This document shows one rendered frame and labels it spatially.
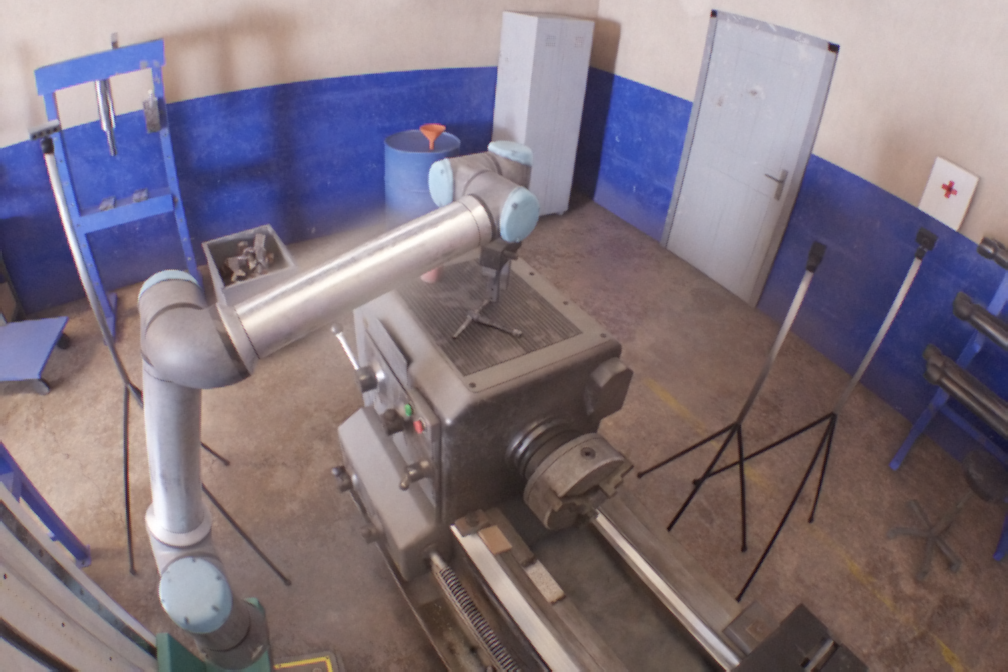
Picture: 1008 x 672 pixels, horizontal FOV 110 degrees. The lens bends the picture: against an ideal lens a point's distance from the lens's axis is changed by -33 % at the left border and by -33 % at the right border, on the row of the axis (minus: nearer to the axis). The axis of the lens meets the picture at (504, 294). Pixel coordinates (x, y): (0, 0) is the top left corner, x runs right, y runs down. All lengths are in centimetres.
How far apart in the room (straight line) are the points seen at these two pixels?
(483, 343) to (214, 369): 69
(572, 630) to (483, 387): 67
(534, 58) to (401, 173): 140
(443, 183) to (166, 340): 54
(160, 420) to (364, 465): 86
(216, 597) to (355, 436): 83
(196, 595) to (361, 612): 124
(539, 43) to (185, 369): 387
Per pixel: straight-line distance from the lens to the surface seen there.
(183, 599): 116
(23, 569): 87
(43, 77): 356
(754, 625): 151
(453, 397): 114
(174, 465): 104
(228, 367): 74
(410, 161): 381
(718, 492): 288
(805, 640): 158
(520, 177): 104
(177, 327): 77
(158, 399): 95
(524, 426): 128
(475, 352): 121
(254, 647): 133
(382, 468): 164
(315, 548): 246
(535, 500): 124
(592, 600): 157
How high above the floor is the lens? 213
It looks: 34 degrees down
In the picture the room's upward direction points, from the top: 6 degrees clockwise
